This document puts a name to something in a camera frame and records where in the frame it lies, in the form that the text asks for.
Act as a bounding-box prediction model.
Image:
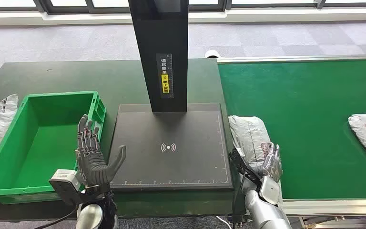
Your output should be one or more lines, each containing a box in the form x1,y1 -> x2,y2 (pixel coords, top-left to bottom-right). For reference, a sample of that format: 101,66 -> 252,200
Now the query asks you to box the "black scanner base plate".
109,103 -> 234,192

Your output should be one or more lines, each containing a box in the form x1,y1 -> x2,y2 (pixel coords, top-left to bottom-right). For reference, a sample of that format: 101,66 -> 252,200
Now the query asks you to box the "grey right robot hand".
256,143 -> 284,184

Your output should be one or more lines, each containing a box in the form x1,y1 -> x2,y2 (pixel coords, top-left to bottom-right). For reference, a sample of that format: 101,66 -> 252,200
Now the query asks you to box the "plain grey parcel bag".
228,115 -> 284,206

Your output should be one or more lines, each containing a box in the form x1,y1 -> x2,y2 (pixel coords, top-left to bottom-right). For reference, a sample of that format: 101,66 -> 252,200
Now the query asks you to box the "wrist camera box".
49,169 -> 86,206
229,146 -> 263,187

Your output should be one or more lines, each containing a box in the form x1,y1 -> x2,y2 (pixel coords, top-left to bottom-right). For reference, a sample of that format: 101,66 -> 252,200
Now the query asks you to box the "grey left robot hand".
75,114 -> 127,190

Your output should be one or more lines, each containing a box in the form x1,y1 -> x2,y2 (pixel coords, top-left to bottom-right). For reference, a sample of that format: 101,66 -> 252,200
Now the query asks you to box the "dark window frame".
0,0 -> 366,15

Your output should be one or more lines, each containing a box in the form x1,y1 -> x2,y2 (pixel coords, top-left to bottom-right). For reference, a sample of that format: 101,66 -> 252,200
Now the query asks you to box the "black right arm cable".
232,170 -> 247,228

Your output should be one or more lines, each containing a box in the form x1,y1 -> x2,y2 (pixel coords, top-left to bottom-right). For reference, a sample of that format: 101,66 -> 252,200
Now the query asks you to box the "black yellow ruler label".
156,53 -> 174,99

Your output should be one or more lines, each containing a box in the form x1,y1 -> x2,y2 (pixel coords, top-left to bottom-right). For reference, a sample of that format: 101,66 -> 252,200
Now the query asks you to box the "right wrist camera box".
229,146 -> 263,187

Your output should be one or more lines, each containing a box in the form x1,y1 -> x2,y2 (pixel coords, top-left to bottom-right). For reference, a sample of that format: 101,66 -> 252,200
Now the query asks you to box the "green plastic crate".
0,91 -> 107,205

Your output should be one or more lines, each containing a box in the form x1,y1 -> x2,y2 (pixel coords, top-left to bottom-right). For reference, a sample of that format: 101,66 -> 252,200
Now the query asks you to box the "white round object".
204,49 -> 222,59

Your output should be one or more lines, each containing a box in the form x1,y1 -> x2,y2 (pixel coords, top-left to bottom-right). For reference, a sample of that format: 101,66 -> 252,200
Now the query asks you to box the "green conveyor belt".
217,58 -> 366,200

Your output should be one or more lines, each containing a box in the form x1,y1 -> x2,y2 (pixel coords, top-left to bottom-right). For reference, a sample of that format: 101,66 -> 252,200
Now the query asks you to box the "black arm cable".
232,170 -> 247,228
34,205 -> 80,229

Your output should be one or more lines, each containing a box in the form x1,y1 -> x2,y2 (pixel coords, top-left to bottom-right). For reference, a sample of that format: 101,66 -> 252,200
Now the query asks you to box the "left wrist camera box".
49,169 -> 86,206

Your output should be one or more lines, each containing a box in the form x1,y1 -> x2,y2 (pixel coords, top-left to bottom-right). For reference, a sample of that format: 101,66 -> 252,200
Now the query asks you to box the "thin white cable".
216,216 -> 233,229

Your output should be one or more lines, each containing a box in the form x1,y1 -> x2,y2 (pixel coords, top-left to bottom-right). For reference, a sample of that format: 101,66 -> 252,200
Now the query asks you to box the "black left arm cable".
34,205 -> 80,229

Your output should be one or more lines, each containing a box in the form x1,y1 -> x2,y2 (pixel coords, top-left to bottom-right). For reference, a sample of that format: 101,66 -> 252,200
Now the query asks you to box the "aluminium conveyor frame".
216,54 -> 366,229

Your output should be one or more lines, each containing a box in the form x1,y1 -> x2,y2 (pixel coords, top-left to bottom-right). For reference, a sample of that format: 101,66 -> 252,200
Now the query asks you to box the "black scanner column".
128,0 -> 189,113

